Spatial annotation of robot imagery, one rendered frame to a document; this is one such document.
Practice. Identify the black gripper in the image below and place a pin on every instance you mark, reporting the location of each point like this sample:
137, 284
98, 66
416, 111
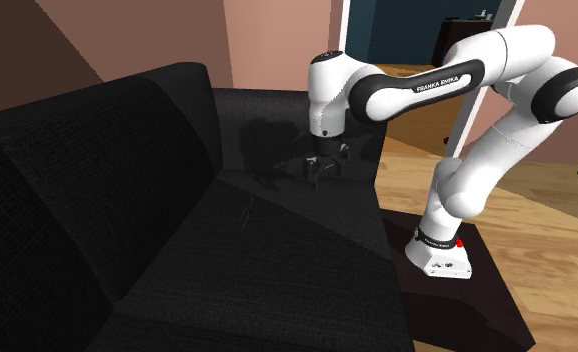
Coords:
327, 145

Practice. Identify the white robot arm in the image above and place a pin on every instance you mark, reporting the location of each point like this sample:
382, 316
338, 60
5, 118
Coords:
489, 146

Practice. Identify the thin brown pen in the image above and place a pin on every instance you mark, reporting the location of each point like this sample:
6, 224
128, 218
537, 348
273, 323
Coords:
248, 212

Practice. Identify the black fabric sofa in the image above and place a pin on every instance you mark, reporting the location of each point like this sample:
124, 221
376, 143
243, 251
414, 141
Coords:
250, 273

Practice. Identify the dark wooden cabinet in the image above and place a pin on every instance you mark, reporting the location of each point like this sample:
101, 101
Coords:
446, 41

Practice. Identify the dark robot stand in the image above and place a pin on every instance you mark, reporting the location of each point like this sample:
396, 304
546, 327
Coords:
445, 307

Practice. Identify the white door frame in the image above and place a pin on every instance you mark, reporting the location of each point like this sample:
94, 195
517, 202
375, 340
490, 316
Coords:
466, 124

